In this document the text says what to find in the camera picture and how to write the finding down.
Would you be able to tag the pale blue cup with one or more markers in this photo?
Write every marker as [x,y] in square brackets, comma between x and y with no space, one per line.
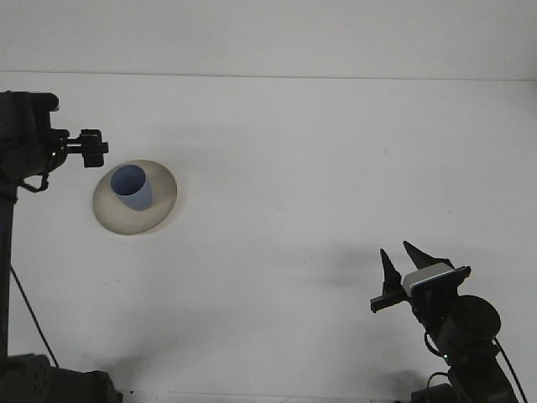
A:
[136,197]

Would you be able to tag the pale round plate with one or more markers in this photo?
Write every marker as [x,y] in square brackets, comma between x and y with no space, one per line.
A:
[138,220]

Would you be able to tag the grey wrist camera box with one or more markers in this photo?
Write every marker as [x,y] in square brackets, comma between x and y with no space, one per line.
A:
[432,277]

